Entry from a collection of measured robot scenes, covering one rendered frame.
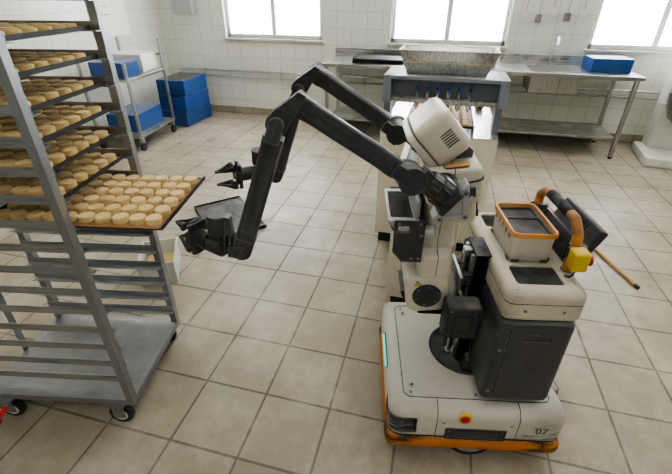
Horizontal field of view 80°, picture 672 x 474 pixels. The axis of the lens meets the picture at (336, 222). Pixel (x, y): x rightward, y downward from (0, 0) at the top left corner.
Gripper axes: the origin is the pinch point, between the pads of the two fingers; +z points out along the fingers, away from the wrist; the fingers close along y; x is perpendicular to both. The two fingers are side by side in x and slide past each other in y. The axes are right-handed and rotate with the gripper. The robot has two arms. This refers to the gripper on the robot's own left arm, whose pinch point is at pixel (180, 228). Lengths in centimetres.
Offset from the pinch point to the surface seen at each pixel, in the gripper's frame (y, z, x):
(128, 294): -63, 67, -8
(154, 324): -80, 57, -11
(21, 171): 19.0, 36.4, 23.0
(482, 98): 11, -41, -188
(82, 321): -80, 90, 7
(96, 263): -45, 76, -3
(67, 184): 10.6, 37.3, 12.2
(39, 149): 26.7, 26.8, 19.9
